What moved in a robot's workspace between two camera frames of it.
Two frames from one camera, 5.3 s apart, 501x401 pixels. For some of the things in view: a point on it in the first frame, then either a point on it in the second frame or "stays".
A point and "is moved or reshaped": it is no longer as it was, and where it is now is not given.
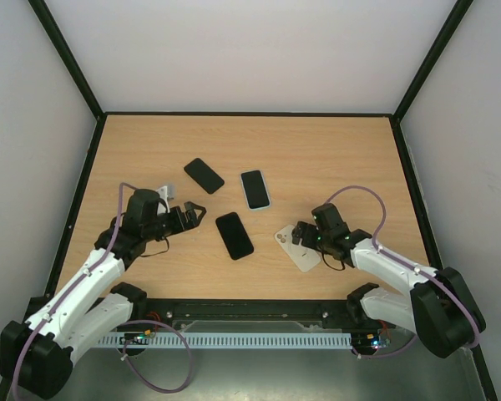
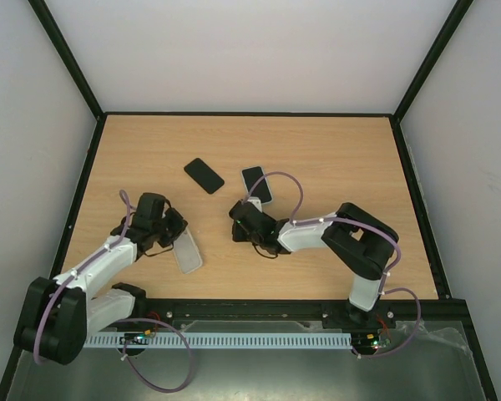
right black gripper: [301, 232] → [240, 218]
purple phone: [235, 236] is moved or reshaped
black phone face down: [204, 175] stays
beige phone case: [306, 258] → [186, 252]
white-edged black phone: [255, 189] stays
